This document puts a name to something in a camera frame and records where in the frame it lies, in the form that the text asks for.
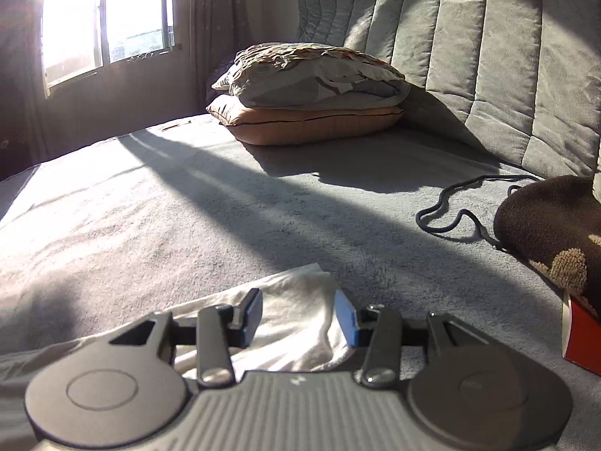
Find cream white pants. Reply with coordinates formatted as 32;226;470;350
0;263;356;451

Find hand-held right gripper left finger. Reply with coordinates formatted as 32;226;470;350
107;286;264;388

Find window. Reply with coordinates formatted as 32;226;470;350
40;0;181;99

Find grey quilted headboard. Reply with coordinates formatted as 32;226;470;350
298;0;601;179

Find grey patterned curtain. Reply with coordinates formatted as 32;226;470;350
188;0;254;114
0;0;48;174

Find grey patterned crumpled pillow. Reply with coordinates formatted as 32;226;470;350
211;42;411;111

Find brown patterned fleece blanket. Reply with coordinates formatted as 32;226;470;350
494;175;601;315

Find black cord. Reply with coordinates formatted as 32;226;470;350
415;174;545;251

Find orange pillow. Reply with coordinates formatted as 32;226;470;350
207;94;405;146

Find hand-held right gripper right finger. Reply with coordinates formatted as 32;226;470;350
333;289;482;388

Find red box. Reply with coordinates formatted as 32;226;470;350
561;289;601;377

